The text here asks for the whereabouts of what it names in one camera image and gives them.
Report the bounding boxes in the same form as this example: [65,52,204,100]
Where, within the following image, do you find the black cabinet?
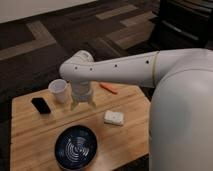
[148,0,213,50]

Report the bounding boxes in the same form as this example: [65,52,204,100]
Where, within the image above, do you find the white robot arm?
[59,48,213,171]

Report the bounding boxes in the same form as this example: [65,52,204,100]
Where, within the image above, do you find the white paper cup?
[48,79,68,103]

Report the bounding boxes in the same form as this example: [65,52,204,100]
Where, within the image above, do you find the dark blue patterned plate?
[54,125,98,171]

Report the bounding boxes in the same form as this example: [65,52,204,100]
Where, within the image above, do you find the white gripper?
[70,82,96,110]

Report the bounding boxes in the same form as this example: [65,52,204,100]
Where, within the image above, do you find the black smartphone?
[31,97,51,114]

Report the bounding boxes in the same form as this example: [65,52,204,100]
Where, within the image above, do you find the white sponge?
[104,110,124,125]

